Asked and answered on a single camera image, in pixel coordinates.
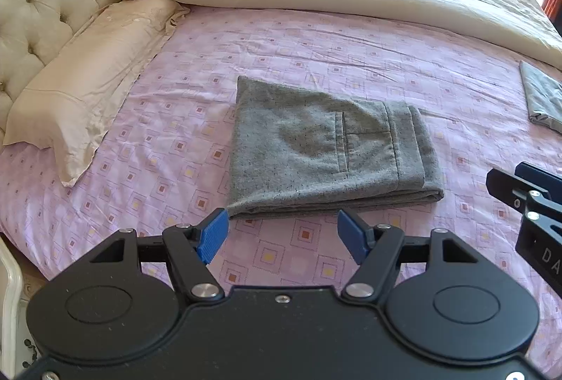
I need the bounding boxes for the pink patterned bedsheet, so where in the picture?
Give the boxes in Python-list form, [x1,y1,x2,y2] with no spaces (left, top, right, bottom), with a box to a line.
[0,6,562,346]

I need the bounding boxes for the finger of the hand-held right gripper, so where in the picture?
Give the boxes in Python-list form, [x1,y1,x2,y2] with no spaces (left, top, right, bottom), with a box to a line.
[513,161,562,197]
[486,168,562,232]

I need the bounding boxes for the white bedside table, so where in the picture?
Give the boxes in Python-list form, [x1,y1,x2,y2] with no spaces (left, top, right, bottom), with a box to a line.
[0,245,24,365]

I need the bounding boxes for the cream satin pillow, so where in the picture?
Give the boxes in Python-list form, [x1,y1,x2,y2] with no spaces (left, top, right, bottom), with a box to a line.
[4,0,191,188]

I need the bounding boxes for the folded light grey pants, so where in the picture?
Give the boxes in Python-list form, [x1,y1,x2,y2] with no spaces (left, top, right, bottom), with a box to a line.
[519,60,562,128]

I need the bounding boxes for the grey speckled pants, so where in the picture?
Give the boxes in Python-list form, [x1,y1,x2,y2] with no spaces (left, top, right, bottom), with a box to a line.
[226,75,445,219]

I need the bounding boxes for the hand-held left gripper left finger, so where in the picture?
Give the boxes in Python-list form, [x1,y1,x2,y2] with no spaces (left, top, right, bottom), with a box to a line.
[90,208,230,304]

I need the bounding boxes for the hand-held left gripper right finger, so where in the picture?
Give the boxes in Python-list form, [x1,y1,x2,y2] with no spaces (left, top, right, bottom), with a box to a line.
[336,209,479,304]

